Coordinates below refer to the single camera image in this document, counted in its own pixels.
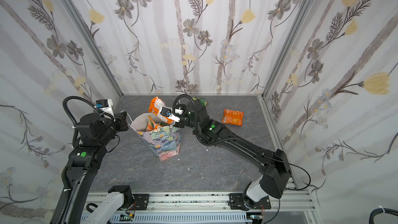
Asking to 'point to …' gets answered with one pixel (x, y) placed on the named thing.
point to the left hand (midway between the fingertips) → (123, 107)
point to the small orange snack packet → (232, 117)
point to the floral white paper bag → (164, 140)
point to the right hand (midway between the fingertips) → (167, 102)
